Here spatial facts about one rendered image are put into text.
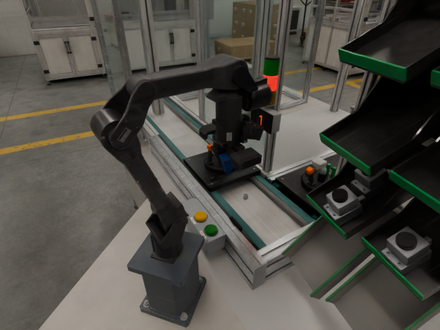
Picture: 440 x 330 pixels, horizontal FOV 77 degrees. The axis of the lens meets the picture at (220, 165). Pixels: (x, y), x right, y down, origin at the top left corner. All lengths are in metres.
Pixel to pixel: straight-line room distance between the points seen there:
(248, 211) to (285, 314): 0.36
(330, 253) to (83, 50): 5.58
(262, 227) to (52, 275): 1.61
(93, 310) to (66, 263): 1.36
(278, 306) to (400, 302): 0.32
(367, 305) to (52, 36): 5.70
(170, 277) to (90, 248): 1.64
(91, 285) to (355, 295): 0.73
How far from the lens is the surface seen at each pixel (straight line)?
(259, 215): 1.03
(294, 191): 1.07
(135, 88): 0.48
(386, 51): 0.55
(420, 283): 0.62
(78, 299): 0.98
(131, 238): 1.07
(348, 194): 0.62
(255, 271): 0.83
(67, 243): 2.41
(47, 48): 5.93
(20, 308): 2.20
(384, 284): 0.75
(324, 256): 0.79
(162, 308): 0.85
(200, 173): 1.13
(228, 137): 0.61
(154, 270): 0.71
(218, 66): 0.54
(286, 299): 0.91
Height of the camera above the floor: 1.63
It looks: 34 degrees down
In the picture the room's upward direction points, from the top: straight up
